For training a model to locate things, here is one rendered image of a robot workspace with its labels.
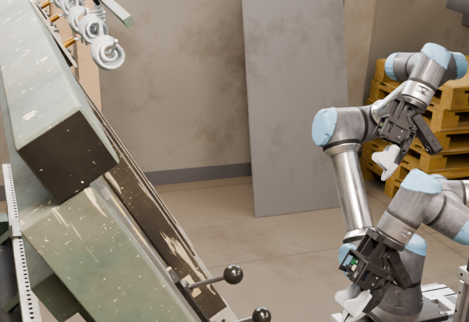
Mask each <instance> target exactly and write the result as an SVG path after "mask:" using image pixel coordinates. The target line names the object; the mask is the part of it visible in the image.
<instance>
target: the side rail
mask: <svg viewBox="0 0 469 322"><path fill-rule="evenodd" d="M18 217H19V223H20V230H21V234H23V236H24V237H25V238H26V239H27V241H28V242H29V243H30V244H31V246H32V247H33V248H34V249H35V250H36V251H37V252H38V254H39V255H40V256H41V257H42V259H43V260H44V261H45V262H46V263H47V264H48V265H49V267H50V268H51V269H52V271H53V272H54V273H55V274H56V276H58V278H59V279H60V280H61V281H62V282H63V284H64V285H65V286H66V288H67V289H68V290H69V291H70V292H71V293H72V294H73V295H74V297H75V298H76V299H77V301H78V302H79V303H80V304H81V305H82V306H83V307H84V309H85V310H86V311H87V312H88V314H89V315H90V316H91V317H92V319H93V320H94V321H95V322H196V320H195V319H194V318H193V317H192V315H191V314H190V312H189V311H188V310H187V308H186V307H185V306H184V304H183V303H182V301H181V300H180V299H179V298H178V296H177V295H176V293H175V292H174V291H173V290H172V288H171V287H170V285H169V284H168V283H167V282H166V280H165V279H164V277H163V276H162V274H161V273H160V272H159V271H158V269H157V268H156V266H155V265H154V264H153V263H152V261H151V260H150V258H149V257H148V255H147V254H146V253H145V252H144V250H143V249H142V247H141V246H140V245H139V244H138V242H137V241H136V239H135V238H134V237H133V235H132V234H131V232H130V231H129V230H128V229H127V227H126V226H125V225H124V223H123V221H122V220H121V219H120V218H119V216H118V215H117V213H116V212H115V211H114V210H113V209H112V207H111V205H110V204H109V203H108V202H107V200H106V199H105V197H104V196H103V195H102V193H101V192H100V191H99V189H98V188H97V186H96V185H95V184H94V183H93V182H92V183H91V184H89V185H87V186H86V187H85V188H83V189H81V190H80V191H78V192H77V193H75V194H74V195H72V196H71V197H70V198H68V199H66V200H65V201H64V202H62V203H57V202H56V201H55V200H54V199H53V197H51V195H50V194H47V195H46V196H44V197H42V198H41V199H40V200H38V201H36V202H35V203H34V204H32V205H30V206H29V207H28V208H26V209H25V210H23V211H21V212H20V213H19V214H18Z"/></svg>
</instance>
